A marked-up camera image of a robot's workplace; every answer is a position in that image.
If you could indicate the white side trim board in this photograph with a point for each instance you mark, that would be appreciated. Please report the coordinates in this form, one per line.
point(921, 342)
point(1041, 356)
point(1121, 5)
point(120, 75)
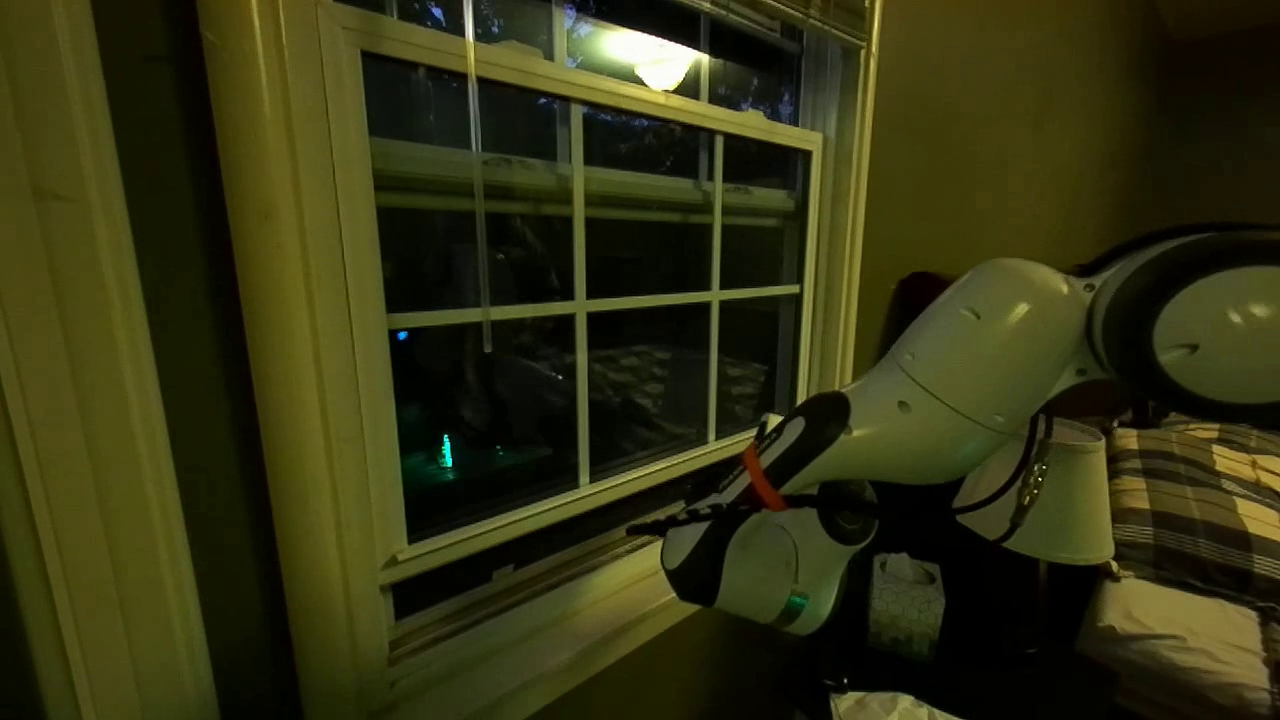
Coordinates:
point(81, 467)

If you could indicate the white window sash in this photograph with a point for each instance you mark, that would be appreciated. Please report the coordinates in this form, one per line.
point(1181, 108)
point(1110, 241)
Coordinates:
point(580, 308)
point(667, 34)

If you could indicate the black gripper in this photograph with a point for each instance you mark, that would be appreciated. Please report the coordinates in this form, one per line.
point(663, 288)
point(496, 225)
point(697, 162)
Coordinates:
point(708, 505)

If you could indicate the white window frame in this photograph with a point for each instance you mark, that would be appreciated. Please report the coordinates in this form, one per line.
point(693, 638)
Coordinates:
point(267, 400)

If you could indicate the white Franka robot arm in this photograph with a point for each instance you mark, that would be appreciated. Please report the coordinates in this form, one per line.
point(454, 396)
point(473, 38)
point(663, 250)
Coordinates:
point(986, 361)

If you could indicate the white pillow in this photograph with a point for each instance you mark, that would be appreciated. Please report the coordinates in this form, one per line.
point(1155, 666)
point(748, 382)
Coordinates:
point(1173, 645)

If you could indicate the pale patterned basket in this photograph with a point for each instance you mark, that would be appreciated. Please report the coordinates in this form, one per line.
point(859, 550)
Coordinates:
point(894, 707)

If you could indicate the white window blinds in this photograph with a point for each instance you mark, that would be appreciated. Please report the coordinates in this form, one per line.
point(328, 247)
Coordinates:
point(801, 15)

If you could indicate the plaid bed blanket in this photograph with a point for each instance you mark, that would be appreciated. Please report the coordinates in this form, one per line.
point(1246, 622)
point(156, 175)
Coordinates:
point(1201, 505)

